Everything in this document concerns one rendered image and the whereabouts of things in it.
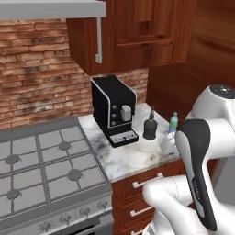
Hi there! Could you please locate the black soap dispenser bottle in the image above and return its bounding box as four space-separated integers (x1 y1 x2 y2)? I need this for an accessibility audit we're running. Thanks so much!
142 106 159 141

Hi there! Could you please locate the grey cupboard door handle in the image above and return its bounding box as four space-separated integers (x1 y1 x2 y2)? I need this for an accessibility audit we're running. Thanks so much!
95 17 104 64

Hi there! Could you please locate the grey gas hob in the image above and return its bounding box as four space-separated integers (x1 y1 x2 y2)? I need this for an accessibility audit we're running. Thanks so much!
0 115 115 235

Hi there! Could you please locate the green bottle with blue cap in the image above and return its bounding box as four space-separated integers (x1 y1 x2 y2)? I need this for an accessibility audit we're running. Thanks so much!
167 111 180 135

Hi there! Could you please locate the wooden wall cupboard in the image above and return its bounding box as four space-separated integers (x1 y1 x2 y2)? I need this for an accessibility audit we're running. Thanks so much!
66 0 197 76

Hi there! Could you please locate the black coffee machine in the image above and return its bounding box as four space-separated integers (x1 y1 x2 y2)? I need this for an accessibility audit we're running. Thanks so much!
90 74 140 149

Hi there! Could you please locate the large wooden drawer front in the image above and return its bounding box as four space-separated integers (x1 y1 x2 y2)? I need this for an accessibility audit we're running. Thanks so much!
111 159 188 206

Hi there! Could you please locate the grey range hood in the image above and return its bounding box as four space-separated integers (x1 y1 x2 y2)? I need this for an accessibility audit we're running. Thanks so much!
0 0 107 21

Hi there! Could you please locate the tall wooden cabinet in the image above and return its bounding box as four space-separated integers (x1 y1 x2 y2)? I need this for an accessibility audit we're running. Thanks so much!
145 0 235 124

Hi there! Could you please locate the grey hob knob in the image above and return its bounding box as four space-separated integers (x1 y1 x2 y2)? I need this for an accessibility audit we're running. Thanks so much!
97 200 110 210
59 214 73 225
78 207 92 217
39 221 53 232

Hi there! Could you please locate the long silver drawer handle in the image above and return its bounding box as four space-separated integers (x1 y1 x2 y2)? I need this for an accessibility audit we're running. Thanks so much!
131 172 165 189

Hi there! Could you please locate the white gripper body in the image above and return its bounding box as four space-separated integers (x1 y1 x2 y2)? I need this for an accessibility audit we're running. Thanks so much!
160 132 181 156

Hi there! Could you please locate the grey oven door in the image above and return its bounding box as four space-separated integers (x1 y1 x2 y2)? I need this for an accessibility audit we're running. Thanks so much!
53 213 116 235

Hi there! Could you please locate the wooden cupboard door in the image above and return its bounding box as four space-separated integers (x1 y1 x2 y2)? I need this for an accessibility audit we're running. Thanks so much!
105 0 197 69

